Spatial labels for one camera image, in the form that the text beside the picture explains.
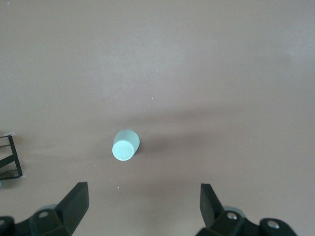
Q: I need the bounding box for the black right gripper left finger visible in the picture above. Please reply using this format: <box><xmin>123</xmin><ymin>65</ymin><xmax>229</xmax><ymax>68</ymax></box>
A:
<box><xmin>29</xmin><ymin>182</ymin><xmax>89</xmax><ymax>236</ymax></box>

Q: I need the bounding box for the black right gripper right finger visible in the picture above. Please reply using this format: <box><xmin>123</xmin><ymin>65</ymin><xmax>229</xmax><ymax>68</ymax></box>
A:
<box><xmin>196</xmin><ymin>183</ymin><xmax>261</xmax><ymax>236</ymax></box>

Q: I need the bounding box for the mint green cup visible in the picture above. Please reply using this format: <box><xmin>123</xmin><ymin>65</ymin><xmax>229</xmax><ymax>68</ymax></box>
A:
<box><xmin>112</xmin><ymin>130</ymin><xmax>140</xmax><ymax>162</ymax></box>

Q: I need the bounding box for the black wire cup rack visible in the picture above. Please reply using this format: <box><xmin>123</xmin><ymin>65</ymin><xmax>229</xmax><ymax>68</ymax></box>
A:
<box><xmin>0</xmin><ymin>134</ymin><xmax>23</xmax><ymax>180</ymax></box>

